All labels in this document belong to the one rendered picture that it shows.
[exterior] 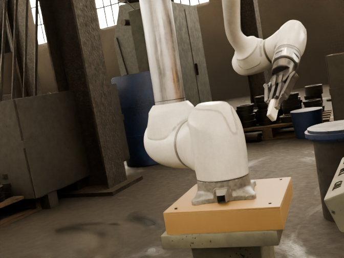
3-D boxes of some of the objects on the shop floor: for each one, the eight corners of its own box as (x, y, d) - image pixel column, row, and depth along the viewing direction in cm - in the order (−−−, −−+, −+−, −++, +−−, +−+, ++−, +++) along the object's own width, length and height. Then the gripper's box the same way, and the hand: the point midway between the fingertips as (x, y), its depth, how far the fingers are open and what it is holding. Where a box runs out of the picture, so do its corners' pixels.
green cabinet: (154, 158, 461) (127, 11, 445) (182, 145, 523) (159, 15, 506) (196, 155, 439) (170, -1, 423) (221, 141, 501) (198, 4, 485)
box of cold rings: (59, 174, 465) (42, 91, 456) (133, 170, 420) (116, 77, 410) (-47, 216, 358) (-72, 108, 349) (38, 215, 313) (12, 91, 304)
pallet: (333, 121, 503) (328, 82, 498) (331, 133, 429) (325, 88, 424) (229, 133, 548) (223, 98, 544) (211, 147, 474) (204, 105, 469)
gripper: (262, 65, 155) (246, 116, 141) (294, 50, 146) (281, 103, 132) (275, 80, 158) (261, 131, 144) (307, 66, 149) (296, 119, 135)
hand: (273, 109), depth 140 cm, fingers closed
